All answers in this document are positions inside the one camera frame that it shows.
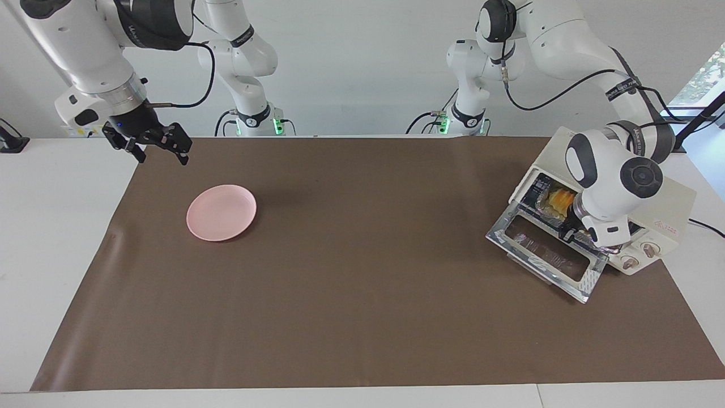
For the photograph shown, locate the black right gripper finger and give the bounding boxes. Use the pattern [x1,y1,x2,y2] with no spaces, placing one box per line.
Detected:
[163,122,193,167]
[116,136,148,164]

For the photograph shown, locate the sliced yellow bread loaf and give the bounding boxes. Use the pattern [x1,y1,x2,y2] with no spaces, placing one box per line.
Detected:
[546,189,576,220]

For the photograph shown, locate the aluminium foil tray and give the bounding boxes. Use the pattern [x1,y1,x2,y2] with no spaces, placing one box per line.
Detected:
[535,181,579,226]

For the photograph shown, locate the silver glass oven door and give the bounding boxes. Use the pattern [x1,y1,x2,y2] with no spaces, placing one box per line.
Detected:
[485,202,610,304]

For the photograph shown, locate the cream white toaster oven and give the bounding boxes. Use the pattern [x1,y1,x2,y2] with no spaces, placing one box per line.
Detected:
[509,126,697,277]

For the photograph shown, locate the pink round plate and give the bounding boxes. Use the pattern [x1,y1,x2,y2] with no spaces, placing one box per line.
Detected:
[186,184,257,243]

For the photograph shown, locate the small black table clamp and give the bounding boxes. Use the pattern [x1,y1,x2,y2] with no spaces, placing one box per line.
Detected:
[0,117,31,154]

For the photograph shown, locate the window with green outside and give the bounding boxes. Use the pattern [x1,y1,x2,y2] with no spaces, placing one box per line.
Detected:
[667,41,725,109]

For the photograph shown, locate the brown paper table mat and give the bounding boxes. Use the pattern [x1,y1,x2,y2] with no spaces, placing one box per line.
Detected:
[29,136,725,392]

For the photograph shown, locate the black right base cables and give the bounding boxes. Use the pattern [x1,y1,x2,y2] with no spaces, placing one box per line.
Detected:
[213,109,297,137]

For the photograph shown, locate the black base cables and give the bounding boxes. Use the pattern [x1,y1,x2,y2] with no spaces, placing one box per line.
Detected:
[404,86,460,136]
[213,109,297,137]

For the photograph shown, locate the black oven power cord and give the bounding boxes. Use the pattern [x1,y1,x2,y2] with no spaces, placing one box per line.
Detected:
[688,218,725,239]

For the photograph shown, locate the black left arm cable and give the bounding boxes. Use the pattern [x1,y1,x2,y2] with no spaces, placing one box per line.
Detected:
[498,54,689,122]

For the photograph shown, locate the black left base cables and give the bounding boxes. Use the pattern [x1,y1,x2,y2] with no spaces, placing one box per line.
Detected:
[404,86,460,136]

